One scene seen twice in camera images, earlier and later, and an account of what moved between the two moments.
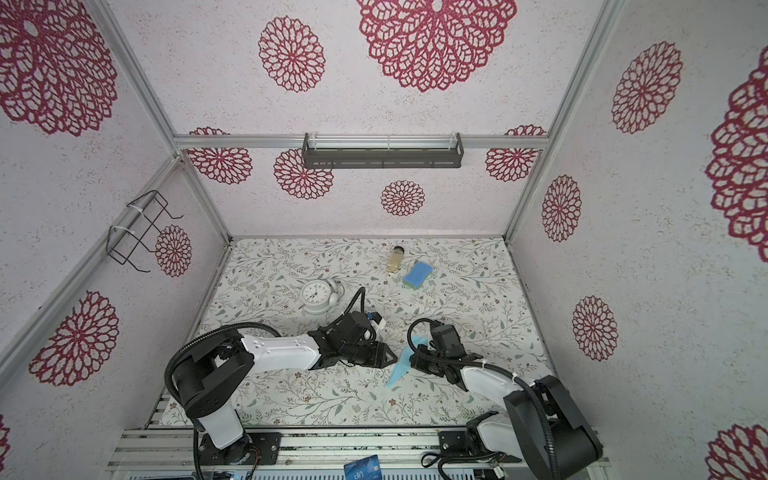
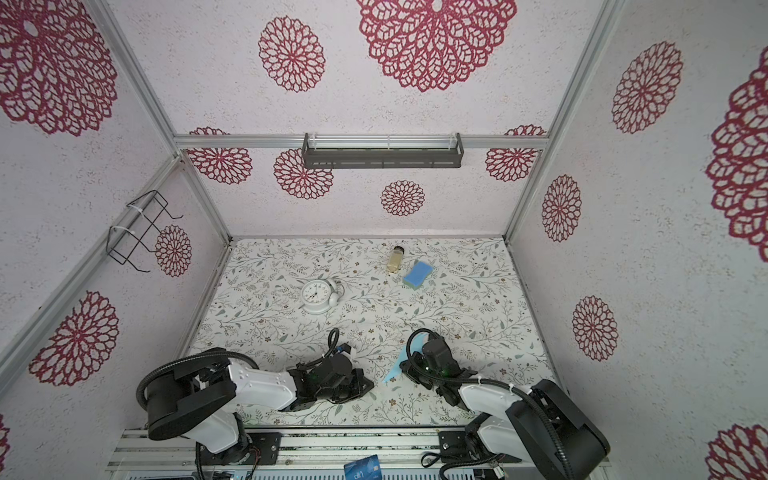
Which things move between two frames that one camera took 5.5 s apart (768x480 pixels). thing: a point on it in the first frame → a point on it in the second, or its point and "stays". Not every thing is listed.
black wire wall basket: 122,242 stays
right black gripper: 421,359 → 413,367
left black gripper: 378,356 → 358,388
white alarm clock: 319,296 stays
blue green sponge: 417,275 stays
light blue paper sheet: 403,365 stays
